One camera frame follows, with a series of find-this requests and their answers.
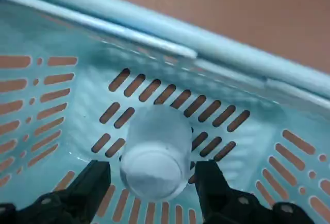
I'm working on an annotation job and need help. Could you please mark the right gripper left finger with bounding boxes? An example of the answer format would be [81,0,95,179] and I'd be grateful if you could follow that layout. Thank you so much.
[0,160,111,224]

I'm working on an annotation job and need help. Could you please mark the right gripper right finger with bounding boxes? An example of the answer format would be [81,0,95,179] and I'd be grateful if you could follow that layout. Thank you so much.
[193,159,315,224]

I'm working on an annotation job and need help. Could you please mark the light blue plastic cup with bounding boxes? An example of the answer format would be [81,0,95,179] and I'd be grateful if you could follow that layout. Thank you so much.
[119,105,193,204]

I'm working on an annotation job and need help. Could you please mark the blue plastic slotted basket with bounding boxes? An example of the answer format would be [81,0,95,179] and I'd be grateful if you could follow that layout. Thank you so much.
[0,0,330,224]

